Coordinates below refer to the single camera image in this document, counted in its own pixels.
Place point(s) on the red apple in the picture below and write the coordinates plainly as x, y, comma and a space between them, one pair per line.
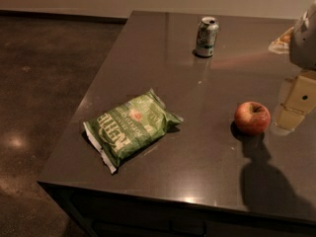
252, 118

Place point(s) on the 7up soda can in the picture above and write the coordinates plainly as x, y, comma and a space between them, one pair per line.
206, 36

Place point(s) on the clear plastic snack wrapper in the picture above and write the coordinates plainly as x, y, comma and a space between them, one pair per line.
281, 45

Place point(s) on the green jalapeno chip bag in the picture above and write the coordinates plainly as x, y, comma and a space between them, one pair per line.
124, 130

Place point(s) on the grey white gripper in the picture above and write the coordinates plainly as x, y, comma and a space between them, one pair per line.
304, 43

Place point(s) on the dark table cabinet base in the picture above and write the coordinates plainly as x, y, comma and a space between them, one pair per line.
102, 214

